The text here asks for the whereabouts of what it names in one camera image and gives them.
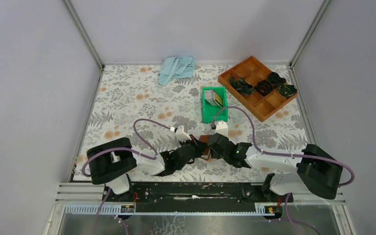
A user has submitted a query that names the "brown leather card holder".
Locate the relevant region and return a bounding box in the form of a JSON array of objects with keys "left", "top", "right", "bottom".
[{"left": 199, "top": 135, "right": 211, "bottom": 161}]

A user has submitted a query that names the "silver credit card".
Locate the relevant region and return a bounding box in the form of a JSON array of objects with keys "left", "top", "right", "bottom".
[{"left": 204, "top": 90, "right": 224, "bottom": 108}]

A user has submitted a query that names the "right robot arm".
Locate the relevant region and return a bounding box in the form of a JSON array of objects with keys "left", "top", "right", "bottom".
[{"left": 208, "top": 134, "right": 343, "bottom": 202}]

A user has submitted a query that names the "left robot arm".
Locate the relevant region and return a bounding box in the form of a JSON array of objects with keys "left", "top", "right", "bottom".
[{"left": 82, "top": 135, "right": 208, "bottom": 201}]

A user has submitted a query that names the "green plastic basket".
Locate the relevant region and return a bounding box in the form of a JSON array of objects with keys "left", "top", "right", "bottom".
[{"left": 200, "top": 86, "right": 228, "bottom": 123}]

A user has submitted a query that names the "orange compartment tray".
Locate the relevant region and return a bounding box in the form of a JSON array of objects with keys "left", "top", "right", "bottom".
[{"left": 218, "top": 56, "right": 298, "bottom": 122}]

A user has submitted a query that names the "dark rolled sock left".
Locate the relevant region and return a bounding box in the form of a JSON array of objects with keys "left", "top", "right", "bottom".
[{"left": 229, "top": 76, "right": 254, "bottom": 95}]

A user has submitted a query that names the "dark rolled sock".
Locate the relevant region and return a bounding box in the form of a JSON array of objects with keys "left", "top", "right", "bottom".
[
  {"left": 277, "top": 84, "right": 298, "bottom": 99},
  {"left": 229, "top": 76, "right": 254, "bottom": 95},
  {"left": 254, "top": 80, "right": 274, "bottom": 96},
  {"left": 267, "top": 72, "right": 286, "bottom": 89}
]

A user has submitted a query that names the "floral table mat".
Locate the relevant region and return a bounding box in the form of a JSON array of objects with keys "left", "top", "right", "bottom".
[{"left": 72, "top": 65, "right": 307, "bottom": 181}]

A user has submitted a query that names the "dark rolled sock middle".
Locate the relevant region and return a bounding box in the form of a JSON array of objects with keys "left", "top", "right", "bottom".
[{"left": 254, "top": 80, "right": 274, "bottom": 96}]

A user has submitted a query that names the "dark rolled sock right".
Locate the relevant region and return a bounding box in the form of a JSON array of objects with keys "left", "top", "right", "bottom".
[{"left": 277, "top": 84, "right": 298, "bottom": 99}]

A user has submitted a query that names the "dark rolled sock top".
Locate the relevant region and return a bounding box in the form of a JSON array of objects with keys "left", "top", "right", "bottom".
[{"left": 267, "top": 72, "right": 286, "bottom": 89}]

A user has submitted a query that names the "light blue cloth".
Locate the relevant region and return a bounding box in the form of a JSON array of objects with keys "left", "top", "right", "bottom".
[{"left": 158, "top": 56, "right": 195, "bottom": 86}]

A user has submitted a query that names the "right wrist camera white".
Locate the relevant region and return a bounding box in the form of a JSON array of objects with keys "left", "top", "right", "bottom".
[{"left": 211, "top": 120, "right": 229, "bottom": 137}]

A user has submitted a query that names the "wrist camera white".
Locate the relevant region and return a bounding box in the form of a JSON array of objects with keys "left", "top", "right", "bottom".
[
  {"left": 174, "top": 125, "right": 191, "bottom": 142},
  {"left": 211, "top": 120, "right": 229, "bottom": 137}
]

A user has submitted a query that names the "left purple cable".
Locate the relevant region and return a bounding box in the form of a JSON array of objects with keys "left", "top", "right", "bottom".
[{"left": 81, "top": 118, "right": 176, "bottom": 177}]

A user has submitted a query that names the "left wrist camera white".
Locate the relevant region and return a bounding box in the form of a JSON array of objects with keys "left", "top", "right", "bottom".
[{"left": 174, "top": 125, "right": 191, "bottom": 142}]

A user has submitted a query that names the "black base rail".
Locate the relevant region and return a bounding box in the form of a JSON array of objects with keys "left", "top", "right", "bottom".
[{"left": 102, "top": 181, "right": 294, "bottom": 215}]

